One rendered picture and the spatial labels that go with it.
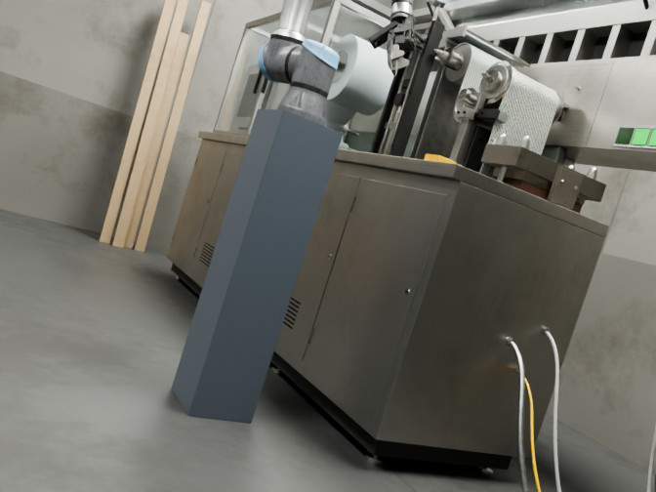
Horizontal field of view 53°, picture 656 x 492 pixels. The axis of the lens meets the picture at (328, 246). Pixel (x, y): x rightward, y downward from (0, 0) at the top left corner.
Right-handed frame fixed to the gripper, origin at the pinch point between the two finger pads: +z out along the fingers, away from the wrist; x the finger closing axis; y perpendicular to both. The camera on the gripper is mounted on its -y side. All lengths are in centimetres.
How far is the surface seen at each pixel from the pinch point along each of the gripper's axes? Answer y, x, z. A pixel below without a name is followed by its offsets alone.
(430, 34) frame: 10.4, 8.8, -17.9
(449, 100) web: 12.7, 31.7, -3.8
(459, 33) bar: 19.3, 15.5, -21.2
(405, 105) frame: 1.1, 14.7, 6.3
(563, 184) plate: 55, 12, 42
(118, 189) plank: -244, 135, -25
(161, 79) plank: -220, 129, -103
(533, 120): 45, 19, 15
